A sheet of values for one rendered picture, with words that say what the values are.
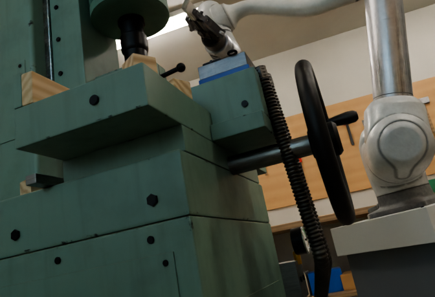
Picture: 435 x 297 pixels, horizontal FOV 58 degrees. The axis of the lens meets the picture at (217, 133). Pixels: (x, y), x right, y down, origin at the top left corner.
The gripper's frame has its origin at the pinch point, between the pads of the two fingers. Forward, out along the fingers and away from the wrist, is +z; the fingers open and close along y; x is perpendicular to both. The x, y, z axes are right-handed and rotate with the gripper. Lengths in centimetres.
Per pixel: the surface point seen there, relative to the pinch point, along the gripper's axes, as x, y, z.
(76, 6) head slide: -18.0, 6.8, 30.9
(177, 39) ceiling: 65, 150, -212
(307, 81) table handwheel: -24, -50, 37
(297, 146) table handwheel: -32, -49, 25
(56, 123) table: -43, -24, 53
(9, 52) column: -33, 15, 35
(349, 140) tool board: 37, -17, -308
